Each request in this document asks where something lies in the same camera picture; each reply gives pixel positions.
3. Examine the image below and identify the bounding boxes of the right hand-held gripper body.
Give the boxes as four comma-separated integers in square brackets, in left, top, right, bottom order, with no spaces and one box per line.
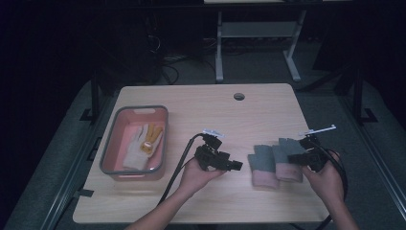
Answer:
[299,125,337,173]

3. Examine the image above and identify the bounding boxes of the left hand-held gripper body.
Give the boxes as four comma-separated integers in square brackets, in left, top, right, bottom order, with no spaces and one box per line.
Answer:
[194,127,232,171]

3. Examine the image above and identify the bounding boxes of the grey and pink fingerless glove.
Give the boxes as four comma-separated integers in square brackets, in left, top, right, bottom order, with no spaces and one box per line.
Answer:
[272,137,310,183]
[247,144,281,190]

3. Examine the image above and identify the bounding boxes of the beige glove with bear face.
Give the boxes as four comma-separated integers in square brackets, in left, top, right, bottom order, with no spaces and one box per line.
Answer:
[122,123,165,171]

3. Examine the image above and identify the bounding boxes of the pink plastic bin grey rim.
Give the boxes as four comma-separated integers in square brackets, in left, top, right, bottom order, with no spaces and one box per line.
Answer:
[99,104,169,182]

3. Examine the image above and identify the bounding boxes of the person's left hand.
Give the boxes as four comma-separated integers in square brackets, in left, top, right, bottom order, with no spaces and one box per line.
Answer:
[180,159,226,196]

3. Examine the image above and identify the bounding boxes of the person's right hand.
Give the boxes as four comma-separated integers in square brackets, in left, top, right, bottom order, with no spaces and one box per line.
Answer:
[301,151,344,204]

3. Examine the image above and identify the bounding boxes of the black metal stand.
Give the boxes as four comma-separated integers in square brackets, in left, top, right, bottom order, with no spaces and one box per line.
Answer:
[79,71,103,125]
[350,68,379,127]

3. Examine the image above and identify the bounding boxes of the grey tape strip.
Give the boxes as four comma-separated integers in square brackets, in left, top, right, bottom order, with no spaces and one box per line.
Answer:
[73,189,96,199]

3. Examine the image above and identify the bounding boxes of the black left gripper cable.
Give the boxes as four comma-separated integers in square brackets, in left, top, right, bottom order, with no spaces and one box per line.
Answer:
[157,132,206,206]

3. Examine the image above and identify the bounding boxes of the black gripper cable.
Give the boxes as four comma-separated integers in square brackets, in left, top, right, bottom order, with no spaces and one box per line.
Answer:
[157,132,206,206]
[288,139,350,230]

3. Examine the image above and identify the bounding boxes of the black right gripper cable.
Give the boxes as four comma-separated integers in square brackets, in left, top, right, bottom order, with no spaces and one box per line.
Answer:
[288,139,350,230]

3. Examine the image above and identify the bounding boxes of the black floor cables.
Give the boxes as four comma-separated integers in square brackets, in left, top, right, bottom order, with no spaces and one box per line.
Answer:
[159,55,218,85]

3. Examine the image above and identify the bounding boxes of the white metal desk frame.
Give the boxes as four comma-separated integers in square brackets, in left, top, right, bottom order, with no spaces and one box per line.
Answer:
[214,9,308,82]

